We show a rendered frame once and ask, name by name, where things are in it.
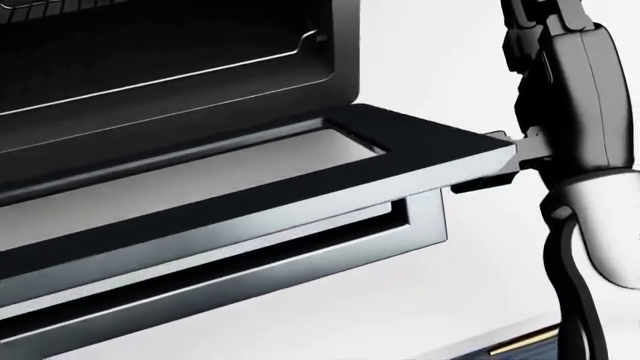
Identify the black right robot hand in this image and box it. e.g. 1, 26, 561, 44
451, 0, 635, 195

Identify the black toaster oven door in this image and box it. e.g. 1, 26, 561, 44
0, 102, 517, 360

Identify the black toaster oven body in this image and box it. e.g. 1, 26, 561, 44
0, 0, 363, 189

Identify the dark blue drawer front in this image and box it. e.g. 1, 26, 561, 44
492, 318, 569, 360

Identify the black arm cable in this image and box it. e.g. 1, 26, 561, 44
542, 204, 610, 360

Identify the brass drawer handle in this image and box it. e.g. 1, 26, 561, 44
487, 324, 561, 356

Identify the wire oven rack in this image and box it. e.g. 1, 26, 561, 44
0, 0, 57, 22

